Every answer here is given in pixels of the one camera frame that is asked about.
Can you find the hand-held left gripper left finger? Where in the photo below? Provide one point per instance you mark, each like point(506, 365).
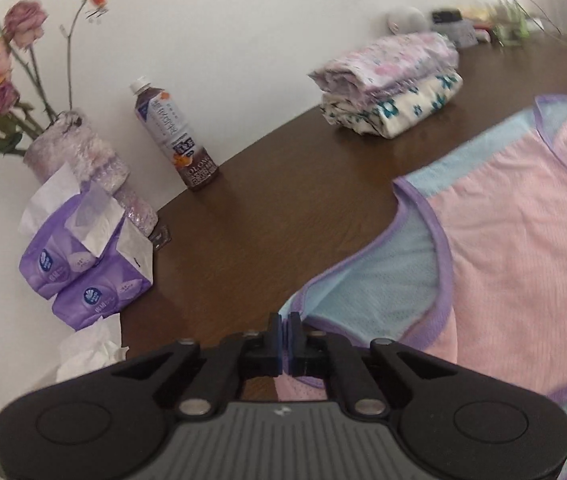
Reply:
point(276, 340)

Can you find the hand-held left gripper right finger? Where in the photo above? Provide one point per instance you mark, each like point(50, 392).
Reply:
point(293, 340)

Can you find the pink blue purple mesh shirt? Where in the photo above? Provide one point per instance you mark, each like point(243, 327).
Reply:
point(513, 220)

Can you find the small dark flat packet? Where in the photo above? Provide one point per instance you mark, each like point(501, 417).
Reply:
point(160, 238)

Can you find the loose white tissue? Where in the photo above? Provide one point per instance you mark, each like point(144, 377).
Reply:
point(88, 350)

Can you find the tea bottle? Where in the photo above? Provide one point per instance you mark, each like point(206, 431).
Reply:
point(173, 130)

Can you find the opened purple tissue pack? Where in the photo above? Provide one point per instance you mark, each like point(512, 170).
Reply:
point(53, 255)

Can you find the folded white teal-flower cloth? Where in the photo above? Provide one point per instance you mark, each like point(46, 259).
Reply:
point(408, 107)

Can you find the folded pink floral cloth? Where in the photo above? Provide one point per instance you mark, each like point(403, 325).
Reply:
point(388, 62)

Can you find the white robot-shaped speaker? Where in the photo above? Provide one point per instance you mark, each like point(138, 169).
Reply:
point(408, 19)

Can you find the small black box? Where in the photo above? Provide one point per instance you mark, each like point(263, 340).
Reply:
point(444, 15)

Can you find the clear glass cup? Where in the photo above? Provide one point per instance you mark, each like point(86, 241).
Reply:
point(513, 17)

